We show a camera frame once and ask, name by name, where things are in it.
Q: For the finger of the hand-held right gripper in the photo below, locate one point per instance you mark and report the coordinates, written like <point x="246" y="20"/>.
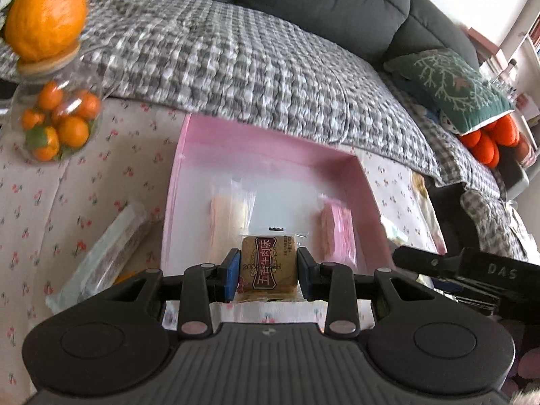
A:
<point x="426" y="259"/>

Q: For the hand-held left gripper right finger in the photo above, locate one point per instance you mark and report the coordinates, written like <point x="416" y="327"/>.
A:
<point x="306" y="274"/>

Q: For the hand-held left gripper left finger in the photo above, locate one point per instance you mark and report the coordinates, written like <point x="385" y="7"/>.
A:
<point x="232" y="274"/>

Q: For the brown snack packet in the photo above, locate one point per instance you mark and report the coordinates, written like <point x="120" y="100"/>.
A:
<point x="270" y="270"/>

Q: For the mustard yellow snack packet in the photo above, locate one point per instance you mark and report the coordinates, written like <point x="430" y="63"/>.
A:
<point x="135" y="271"/>

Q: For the pink cardboard box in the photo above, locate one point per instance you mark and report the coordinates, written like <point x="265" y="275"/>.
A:
<point x="274" y="168"/>

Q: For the long pale green snack packet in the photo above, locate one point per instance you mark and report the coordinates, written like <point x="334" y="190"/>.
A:
<point x="105" y="253"/>

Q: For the pink wafer packet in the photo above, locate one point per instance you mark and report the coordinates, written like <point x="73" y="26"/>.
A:
<point x="337" y="232"/>

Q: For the pale yellow wafer packet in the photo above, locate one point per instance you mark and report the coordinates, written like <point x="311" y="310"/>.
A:
<point x="230" y="215"/>

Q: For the pink fuzzy garment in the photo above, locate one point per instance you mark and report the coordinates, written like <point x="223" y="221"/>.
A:
<point x="527" y="367"/>

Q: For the orange plush toy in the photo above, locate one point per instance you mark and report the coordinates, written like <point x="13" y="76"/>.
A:
<point x="485" y="145"/>

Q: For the blue plush toy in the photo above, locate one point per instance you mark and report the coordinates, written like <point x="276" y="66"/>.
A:
<point x="447" y="122"/>

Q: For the green embroidered cushion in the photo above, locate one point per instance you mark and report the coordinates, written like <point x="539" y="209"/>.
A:
<point x="455" y="80"/>

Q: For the cherry print tablecloth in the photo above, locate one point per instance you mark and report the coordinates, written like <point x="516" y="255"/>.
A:
<point x="63" y="202"/>

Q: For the cluster of small mandarins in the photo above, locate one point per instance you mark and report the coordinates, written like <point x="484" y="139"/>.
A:
<point x="69" y="128"/>

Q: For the white bookshelf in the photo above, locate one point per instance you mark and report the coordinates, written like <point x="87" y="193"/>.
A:
<point x="527" y="50"/>

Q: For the glass jar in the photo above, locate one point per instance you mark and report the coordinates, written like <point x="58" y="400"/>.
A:
<point x="25" y="101"/>

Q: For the wooden jar lid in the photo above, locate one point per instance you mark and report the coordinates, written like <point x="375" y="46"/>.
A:
<point x="46" y="64"/>

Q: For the large orange with leaves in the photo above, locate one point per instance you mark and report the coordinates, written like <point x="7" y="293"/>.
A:
<point x="46" y="12"/>

